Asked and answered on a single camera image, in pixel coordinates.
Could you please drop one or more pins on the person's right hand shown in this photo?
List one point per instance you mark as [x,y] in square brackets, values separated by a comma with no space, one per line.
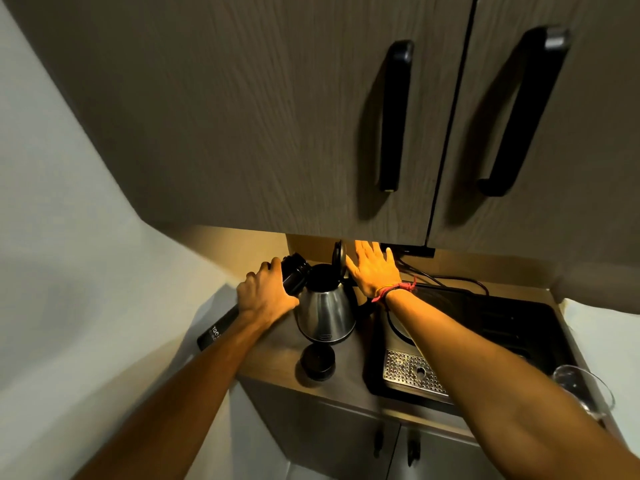
[372,274]

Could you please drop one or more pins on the person's left hand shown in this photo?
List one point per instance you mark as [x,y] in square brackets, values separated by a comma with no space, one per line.
[262,297]

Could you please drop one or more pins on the person's right little finger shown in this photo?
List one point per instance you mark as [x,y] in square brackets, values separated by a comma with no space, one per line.
[390,257]

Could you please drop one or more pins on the person's right middle finger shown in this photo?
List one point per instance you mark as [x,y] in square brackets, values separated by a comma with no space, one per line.
[370,250]

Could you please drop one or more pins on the person's right thumb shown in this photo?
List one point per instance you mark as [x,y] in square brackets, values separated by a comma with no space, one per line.
[351,267]

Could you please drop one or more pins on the person's left thumb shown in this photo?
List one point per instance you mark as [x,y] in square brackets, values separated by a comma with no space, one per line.
[270,267]

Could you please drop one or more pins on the black water bottle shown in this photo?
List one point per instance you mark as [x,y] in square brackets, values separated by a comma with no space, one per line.
[296,272]

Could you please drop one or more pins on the person's left forearm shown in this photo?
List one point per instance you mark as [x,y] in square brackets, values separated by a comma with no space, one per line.
[185,394]

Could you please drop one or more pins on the person's right forearm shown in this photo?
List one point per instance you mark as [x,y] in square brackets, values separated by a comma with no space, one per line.
[480,374]

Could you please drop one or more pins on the stainless steel electric kettle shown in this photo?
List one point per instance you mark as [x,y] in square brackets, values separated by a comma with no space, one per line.
[325,309]

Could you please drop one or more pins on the black bottle cap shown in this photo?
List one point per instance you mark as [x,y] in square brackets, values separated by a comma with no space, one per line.
[318,362]

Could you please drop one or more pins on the perforated metal drain tray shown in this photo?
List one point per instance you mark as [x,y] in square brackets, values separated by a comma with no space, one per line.
[407,372]

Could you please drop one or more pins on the grey base cabinet door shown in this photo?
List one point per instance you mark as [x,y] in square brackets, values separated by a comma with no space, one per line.
[320,434]
[440,457]

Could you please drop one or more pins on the clear drinking glass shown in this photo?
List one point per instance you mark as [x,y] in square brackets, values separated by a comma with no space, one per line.
[582,389]

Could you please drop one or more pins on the black wall socket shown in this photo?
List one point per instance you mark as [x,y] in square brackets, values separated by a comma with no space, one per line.
[407,250]

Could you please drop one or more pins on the wide wooden wall cabinet door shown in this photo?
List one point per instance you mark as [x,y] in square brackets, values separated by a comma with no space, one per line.
[240,109]

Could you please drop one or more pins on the narrow wooden wall cabinet door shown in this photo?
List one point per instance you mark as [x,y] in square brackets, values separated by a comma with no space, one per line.
[580,144]

